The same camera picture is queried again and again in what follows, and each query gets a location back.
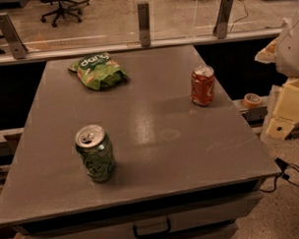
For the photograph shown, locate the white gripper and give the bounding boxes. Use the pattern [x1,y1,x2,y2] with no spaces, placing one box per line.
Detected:
[255,9,299,140]

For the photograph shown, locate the green rice chip bag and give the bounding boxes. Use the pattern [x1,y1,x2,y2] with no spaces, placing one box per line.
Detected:
[68,52,129,90]

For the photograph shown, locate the orange soda can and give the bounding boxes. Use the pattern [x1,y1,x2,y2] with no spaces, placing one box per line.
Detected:
[190,65,215,106]

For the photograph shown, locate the green soda can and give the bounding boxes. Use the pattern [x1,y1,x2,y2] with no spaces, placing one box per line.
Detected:
[75,124,116,182]

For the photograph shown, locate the roll of tan tape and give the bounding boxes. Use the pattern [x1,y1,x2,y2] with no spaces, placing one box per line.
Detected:
[242,93,262,108]

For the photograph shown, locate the black office chair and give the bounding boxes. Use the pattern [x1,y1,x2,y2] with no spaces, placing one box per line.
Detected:
[39,0,90,28]

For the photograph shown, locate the grey drawer front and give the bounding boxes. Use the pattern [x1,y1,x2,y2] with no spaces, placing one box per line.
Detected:
[14,191,263,239]

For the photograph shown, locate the right metal bracket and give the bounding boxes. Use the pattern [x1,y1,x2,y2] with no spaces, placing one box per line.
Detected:
[213,0,234,39]

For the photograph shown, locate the metal bracket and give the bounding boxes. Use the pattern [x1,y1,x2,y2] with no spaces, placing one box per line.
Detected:
[0,12,28,59]
[138,2,150,47]
[213,0,234,39]

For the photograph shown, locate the black floor cable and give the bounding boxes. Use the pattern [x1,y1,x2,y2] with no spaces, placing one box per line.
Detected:
[257,156,299,195]

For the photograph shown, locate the middle metal bracket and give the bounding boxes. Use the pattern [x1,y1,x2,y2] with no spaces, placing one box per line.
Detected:
[138,2,150,47]

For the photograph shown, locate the black drawer handle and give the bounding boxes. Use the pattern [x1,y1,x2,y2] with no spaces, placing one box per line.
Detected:
[133,218,172,239]

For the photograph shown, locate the left metal bracket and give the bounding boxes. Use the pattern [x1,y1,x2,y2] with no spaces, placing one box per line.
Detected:
[0,12,28,59]

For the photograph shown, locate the metal rail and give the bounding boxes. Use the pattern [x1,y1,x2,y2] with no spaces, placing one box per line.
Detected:
[0,28,282,66]

